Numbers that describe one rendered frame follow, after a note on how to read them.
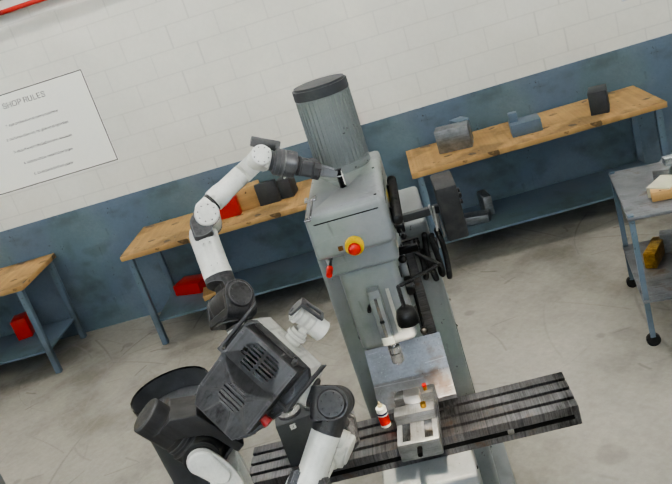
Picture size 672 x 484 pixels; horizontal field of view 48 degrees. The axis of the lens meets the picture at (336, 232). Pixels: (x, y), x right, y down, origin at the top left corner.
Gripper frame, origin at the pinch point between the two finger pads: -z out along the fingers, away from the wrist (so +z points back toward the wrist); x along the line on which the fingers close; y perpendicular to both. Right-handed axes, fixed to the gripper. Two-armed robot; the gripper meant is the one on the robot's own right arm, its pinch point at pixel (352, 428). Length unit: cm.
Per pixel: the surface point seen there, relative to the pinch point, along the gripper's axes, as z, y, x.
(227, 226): -311, 153, 137
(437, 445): -4.1, -27.8, -10.7
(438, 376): -49, -27, 9
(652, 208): -182, -144, 70
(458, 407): -29.2, -34.7, -2.0
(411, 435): -6.4, -19.1, -6.3
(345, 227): 38, -19, 65
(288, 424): -5.1, 24.7, 4.4
